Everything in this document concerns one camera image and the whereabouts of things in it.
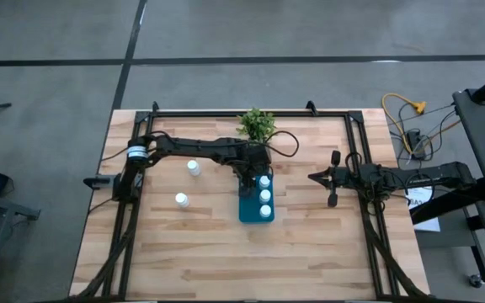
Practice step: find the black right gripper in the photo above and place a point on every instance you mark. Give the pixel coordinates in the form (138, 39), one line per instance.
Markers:
(350, 177)

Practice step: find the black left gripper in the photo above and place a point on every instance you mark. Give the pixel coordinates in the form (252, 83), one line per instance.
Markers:
(253, 162)

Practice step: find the blue plastic basket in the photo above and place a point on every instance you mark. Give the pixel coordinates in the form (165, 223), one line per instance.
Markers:
(248, 212)

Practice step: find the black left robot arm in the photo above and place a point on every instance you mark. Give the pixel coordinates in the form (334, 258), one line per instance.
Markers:
(192, 147)

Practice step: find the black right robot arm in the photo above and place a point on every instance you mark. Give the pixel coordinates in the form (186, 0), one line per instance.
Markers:
(436, 179)

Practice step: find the small green potted plant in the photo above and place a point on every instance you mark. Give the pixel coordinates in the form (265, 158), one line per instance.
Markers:
(257, 124)

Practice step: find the black power strip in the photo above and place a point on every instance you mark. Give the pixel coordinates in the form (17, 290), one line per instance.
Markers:
(415, 141)

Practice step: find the white paper sheet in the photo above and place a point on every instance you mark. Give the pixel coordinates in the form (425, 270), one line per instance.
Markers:
(421, 198)

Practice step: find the black cart beam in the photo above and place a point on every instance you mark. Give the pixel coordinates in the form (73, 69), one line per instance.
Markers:
(444, 206)

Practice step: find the black caster wheel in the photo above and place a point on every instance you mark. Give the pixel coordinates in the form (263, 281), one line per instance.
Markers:
(476, 280)

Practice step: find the grey metal stand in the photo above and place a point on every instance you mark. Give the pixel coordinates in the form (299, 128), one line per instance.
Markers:
(11, 208)

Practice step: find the black aluminium table frame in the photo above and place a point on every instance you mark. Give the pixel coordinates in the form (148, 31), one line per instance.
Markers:
(209, 113)

